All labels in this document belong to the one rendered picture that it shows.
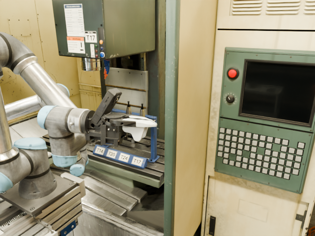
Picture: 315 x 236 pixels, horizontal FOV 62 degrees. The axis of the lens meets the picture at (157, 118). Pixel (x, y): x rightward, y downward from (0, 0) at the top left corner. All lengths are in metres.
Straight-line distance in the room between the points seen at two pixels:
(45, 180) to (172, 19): 0.81
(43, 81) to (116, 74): 1.62
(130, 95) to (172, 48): 1.58
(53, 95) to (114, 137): 0.33
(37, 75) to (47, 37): 2.19
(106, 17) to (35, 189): 1.10
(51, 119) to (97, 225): 0.98
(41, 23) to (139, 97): 1.33
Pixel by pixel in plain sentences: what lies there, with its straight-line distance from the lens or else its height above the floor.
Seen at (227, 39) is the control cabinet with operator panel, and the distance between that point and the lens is 1.38.
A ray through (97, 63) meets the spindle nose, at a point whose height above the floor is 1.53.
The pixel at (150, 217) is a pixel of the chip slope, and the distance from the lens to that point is 1.71.
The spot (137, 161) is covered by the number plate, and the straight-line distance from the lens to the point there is 1.82.
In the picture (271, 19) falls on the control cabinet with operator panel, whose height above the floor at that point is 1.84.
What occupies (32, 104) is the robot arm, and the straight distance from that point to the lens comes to 1.56.
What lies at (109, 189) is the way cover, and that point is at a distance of 1.92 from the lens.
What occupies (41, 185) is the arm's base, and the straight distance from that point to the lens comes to 1.20.
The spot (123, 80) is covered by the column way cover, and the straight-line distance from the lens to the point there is 2.52.
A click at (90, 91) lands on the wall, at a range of 3.38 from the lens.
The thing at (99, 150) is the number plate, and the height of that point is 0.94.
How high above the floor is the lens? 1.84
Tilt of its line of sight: 20 degrees down
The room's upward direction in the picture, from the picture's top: straight up
